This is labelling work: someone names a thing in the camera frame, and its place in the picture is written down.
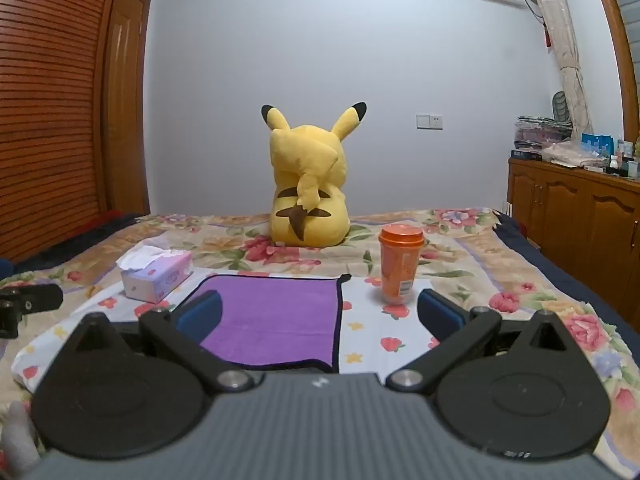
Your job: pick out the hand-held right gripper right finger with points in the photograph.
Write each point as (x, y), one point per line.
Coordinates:
(441, 312)

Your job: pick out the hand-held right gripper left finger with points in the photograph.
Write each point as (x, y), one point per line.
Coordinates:
(199, 311)

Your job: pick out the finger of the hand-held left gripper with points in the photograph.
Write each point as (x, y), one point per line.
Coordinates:
(37, 297)

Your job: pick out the purple towel with black edge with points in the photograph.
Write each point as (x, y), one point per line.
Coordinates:
(280, 315)

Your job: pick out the purple and white tissue box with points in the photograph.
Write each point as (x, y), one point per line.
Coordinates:
(160, 276)

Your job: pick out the orange plastic cup with lid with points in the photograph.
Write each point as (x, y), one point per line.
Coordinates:
(398, 270)

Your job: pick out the dark cloth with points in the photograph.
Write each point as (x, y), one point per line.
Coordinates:
(75, 232)

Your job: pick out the white strawberry print cloth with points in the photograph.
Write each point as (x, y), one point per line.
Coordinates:
(361, 332)

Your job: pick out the floral bed sheet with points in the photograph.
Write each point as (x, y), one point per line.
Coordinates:
(550, 305)

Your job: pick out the dark blue bed cover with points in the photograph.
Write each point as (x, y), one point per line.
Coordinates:
(560, 272)

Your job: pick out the white fuzzy cloth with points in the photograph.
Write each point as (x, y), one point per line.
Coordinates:
(15, 440)

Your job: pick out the wooden cabinet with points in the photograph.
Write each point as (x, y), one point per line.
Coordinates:
(570, 210)

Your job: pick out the dark book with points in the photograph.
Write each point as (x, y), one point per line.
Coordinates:
(525, 155)

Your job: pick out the yellow plush toy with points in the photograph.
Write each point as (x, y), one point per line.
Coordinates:
(310, 165)

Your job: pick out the wooden louvered wardrobe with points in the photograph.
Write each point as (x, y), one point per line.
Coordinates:
(45, 110)

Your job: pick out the beige cloth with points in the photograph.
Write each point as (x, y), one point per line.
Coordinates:
(567, 154)

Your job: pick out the stack of folded cloths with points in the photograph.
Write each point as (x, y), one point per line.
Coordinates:
(542, 135)

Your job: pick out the wooden door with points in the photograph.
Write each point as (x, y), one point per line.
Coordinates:
(125, 110)

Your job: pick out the white bottle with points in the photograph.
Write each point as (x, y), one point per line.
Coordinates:
(614, 164)

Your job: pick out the blue box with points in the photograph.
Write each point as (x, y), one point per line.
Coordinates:
(597, 144)

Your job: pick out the green jar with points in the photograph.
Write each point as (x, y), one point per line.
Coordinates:
(633, 170)

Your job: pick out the red hanging ornament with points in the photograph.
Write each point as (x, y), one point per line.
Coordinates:
(547, 37)

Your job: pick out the beige lace curtain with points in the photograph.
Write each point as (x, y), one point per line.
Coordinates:
(562, 35)

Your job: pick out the white wall switch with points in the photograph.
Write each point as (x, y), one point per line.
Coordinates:
(429, 121)

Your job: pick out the wooden window frame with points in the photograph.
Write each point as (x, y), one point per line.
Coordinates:
(617, 35)

